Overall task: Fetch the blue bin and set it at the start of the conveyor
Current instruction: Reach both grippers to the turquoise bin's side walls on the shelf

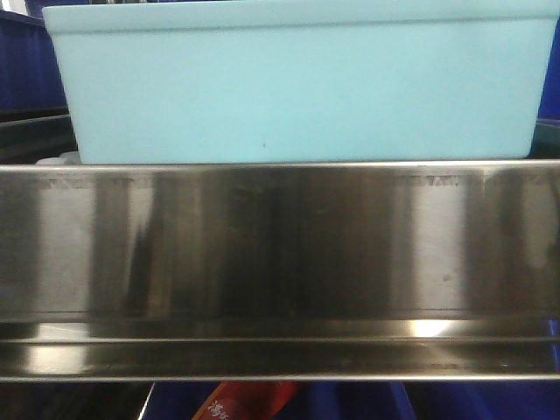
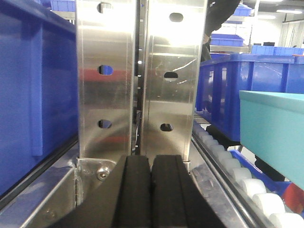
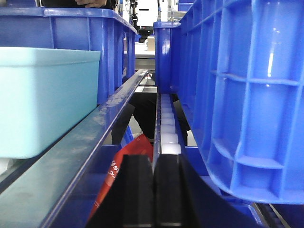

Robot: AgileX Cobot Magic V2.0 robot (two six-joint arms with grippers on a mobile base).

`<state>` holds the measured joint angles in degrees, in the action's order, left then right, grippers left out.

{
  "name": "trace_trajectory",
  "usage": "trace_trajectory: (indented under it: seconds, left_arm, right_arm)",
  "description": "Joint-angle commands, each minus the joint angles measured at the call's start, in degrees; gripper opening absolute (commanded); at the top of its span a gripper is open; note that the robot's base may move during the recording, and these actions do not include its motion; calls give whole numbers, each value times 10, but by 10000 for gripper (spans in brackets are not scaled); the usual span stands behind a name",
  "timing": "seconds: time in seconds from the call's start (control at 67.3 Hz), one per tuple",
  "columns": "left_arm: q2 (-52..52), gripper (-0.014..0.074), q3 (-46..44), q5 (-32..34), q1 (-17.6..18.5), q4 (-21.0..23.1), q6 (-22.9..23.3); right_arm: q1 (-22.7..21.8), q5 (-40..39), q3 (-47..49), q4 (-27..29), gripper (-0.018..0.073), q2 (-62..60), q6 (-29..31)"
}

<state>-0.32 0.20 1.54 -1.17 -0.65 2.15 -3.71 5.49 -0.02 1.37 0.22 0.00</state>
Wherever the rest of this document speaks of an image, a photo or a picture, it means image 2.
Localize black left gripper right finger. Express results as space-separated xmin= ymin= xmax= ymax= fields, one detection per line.
xmin=152 ymin=155 xmax=225 ymax=228

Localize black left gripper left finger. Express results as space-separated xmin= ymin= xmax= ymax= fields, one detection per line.
xmin=51 ymin=155 xmax=151 ymax=228

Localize teal plastic bin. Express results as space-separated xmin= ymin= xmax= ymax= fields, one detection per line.
xmin=239 ymin=91 xmax=304 ymax=189

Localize blue bin under rollers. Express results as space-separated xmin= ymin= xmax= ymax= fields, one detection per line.
xmin=230 ymin=150 xmax=292 ymax=197

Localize white roller track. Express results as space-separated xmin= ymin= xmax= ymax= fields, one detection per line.
xmin=190 ymin=122 xmax=304 ymax=228

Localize red orange round label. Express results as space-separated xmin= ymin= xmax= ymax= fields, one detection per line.
xmin=282 ymin=183 xmax=304 ymax=214

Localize blue crate on roller rack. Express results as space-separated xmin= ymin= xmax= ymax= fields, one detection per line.
xmin=196 ymin=54 xmax=304 ymax=141

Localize large blue crate left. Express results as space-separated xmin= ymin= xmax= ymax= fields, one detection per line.
xmin=0 ymin=0 xmax=78 ymax=195

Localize blue bins on far shelves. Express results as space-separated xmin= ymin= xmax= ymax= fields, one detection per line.
xmin=211 ymin=0 xmax=304 ymax=53

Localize steel rack upright right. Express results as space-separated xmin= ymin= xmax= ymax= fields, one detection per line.
xmin=140 ymin=0 xmax=207 ymax=162

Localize steel rack upright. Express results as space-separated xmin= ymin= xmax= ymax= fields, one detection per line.
xmin=140 ymin=0 xmax=207 ymax=162
xmin=76 ymin=0 xmax=137 ymax=161

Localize steel rack upright left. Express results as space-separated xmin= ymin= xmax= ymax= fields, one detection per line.
xmin=76 ymin=0 xmax=137 ymax=161

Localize person in black clothes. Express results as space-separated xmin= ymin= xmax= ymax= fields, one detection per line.
xmin=200 ymin=0 xmax=240 ymax=62

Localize steel rack base frame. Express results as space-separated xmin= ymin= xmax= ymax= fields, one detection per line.
xmin=0 ymin=144 xmax=116 ymax=228

